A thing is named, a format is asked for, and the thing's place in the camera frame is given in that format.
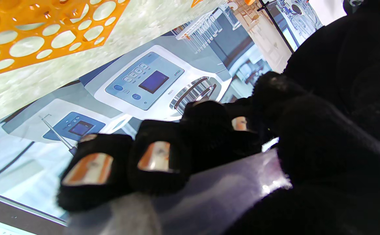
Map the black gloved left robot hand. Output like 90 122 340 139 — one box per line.
283 0 380 154

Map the black backdrop frame pole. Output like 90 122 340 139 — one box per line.
258 0 295 53

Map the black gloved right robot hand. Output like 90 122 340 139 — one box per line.
57 71 380 235

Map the clear plastic test tube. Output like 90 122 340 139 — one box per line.
64 149 292 235

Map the printed laboratory backdrop poster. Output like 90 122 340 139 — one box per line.
0 0 293 235

